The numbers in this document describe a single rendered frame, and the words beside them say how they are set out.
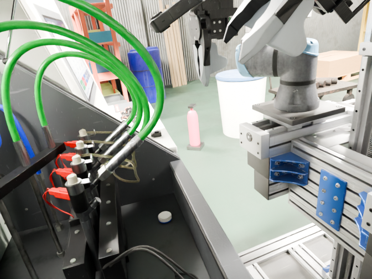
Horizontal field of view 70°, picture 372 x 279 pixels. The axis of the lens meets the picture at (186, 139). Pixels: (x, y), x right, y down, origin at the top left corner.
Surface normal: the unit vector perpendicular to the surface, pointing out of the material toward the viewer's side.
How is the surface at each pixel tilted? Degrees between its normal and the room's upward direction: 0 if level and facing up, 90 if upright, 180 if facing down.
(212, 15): 90
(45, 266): 0
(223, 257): 0
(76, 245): 0
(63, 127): 90
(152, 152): 90
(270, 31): 106
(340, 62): 90
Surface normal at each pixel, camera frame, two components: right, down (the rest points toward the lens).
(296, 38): 0.25, 0.39
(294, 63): -0.46, 0.40
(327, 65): -0.90, 0.26
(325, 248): -0.11, -0.91
